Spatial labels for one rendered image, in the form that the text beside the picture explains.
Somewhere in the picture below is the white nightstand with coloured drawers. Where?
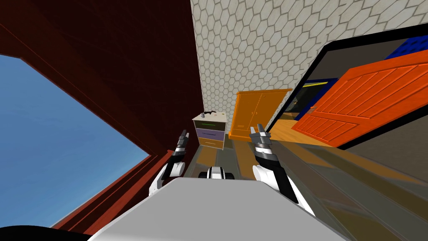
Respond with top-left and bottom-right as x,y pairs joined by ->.
192,110 -> 228,150

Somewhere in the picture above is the orange cupboard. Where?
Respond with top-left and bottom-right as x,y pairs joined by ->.
228,88 -> 293,141

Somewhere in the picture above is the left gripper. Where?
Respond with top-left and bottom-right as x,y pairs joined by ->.
175,130 -> 190,154

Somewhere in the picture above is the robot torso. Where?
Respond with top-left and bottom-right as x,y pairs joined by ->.
87,166 -> 352,241

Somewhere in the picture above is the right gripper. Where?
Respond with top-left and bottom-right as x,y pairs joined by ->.
250,123 -> 273,150

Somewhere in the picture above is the orange panelled door leaf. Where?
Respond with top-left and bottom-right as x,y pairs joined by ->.
291,49 -> 428,148

